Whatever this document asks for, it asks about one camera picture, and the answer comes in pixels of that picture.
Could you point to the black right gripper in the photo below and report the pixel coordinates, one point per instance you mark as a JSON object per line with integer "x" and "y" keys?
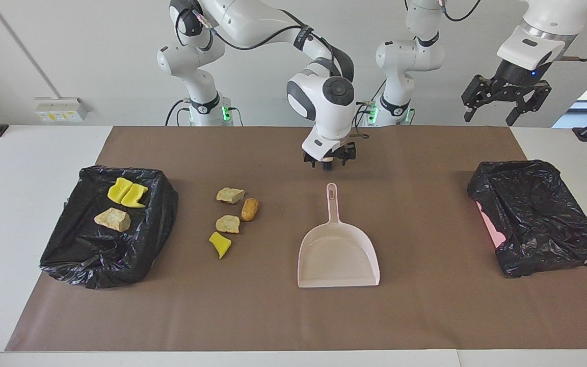
{"x": 334, "y": 155}

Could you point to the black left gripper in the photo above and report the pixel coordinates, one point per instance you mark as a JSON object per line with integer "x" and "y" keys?
{"x": 515, "y": 79}

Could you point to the beige brush black bristles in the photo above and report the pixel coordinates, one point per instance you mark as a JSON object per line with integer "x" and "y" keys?
{"x": 327, "y": 164}

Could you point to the brown bread roll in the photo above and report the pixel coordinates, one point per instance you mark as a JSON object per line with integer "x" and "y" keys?
{"x": 249, "y": 209}

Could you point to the pink plastic dustpan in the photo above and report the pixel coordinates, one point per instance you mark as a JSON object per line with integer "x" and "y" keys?
{"x": 337, "y": 260}

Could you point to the beige sponge chunk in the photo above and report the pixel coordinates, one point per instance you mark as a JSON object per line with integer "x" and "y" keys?
{"x": 230, "y": 195}
{"x": 228, "y": 224}
{"x": 112, "y": 219}

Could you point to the yellow sponge piece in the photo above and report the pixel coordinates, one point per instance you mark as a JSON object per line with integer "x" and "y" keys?
{"x": 118, "y": 190}
{"x": 135, "y": 195}
{"x": 220, "y": 244}

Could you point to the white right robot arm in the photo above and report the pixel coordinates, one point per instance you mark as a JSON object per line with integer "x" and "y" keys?
{"x": 331, "y": 112}

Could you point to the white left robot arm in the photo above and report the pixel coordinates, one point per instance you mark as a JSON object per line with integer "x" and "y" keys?
{"x": 405, "y": 56}

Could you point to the black plastic trash bag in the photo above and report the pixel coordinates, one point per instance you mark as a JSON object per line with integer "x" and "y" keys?
{"x": 538, "y": 214}
{"x": 110, "y": 255}

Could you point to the pink trash bin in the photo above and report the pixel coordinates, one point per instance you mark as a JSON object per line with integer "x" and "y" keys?
{"x": 489, "y": 227}

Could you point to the brown paper table mat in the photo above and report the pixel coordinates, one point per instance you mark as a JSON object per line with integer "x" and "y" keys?
{"x": 324, "y": 321}

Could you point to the white wall socket box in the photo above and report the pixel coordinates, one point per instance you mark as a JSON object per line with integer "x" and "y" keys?
{"x": 61, "y": 109}

